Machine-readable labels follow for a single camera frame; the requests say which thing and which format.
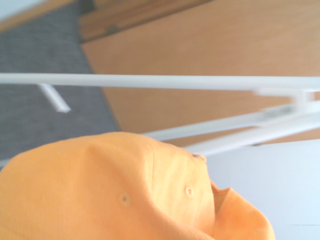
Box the wooden door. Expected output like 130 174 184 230
77 0 320 149

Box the white coat rack stand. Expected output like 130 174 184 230
0 72 320 157

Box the orange baseball cap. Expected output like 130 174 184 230
0 131 276 240

